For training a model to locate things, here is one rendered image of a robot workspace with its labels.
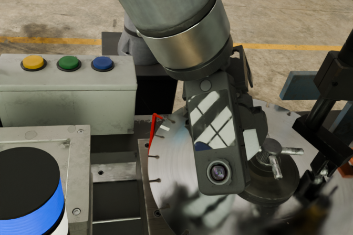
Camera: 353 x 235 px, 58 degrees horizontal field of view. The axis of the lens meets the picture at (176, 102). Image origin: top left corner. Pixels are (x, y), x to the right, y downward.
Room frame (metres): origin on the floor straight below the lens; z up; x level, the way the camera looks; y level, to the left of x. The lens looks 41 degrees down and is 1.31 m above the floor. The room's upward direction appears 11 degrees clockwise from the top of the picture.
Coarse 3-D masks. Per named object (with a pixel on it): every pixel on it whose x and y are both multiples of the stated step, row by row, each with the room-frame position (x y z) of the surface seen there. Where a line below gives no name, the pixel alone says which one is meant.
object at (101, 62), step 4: (96, 60) 0.56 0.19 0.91; (100, 60) 0.56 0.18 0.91; (104, 60) 0.56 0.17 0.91; (108, 60) 0.57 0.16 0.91; (96, 64) 0.54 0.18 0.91; (100, 64) 0.55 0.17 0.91; (104, 64) 0.55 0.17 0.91; (108, 64) 0.55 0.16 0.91; (100, 68) 0.54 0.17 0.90; (104, 68) 0.54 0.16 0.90
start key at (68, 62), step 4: (68, 56) 0.55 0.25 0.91; (72, 56) 0.56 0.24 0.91; (60, 60) 0.53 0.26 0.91; (64, 60) 0.54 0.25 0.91; (68, 60) 0.54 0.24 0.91; (72, 60) 0.54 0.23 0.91; (76, 60) 0.54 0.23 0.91; (60, 64) 0.52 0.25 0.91; (64, 64) 0.52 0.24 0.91; (68, 64) 0.53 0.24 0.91; (72, 64) 0.53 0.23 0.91; (76, 64) 0.53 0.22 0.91; (64, 68) 0.52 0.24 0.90; (68, 68) 0.52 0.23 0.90; (72, 68) 0.52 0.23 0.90
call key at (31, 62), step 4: (28, 56) 0.53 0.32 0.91; (32, 56) 0.53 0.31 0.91; (36, 56) 0.53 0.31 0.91; (24, 60) 0.51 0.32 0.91; (28, 60) 0.51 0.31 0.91; (32, 60) 0.52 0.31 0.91; (36, 60) 0.52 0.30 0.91; (40, 60) 0.52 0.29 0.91; (24, 64) 0.50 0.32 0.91; (28, 64) 0.50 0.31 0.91; (32, 64) 0.50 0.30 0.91; (36, 64) 0.51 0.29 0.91; (40, 64) 0.51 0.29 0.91; (28, 68) 0.50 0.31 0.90; (32, 68) 0.50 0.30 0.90; (36, 68) 0.50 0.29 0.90
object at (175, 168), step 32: (160, 128) 0.35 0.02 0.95; (288, 128) 0.41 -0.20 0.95; (160, 160) 0.29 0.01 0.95; (192, 160) 0.30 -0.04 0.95; (160, 192) 0.24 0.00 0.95; (192, 192) 0.25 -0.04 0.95; (320, 192) 0.29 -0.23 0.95; (352, 192) 0.30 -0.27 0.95; (192, 224) 0.20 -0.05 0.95; (224, 224) 0.21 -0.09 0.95; (256, 224) 0.22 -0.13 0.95; (288, 224) 0.23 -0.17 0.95; (320, 224) 0.23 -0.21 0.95; (352, 224) 0.24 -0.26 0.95
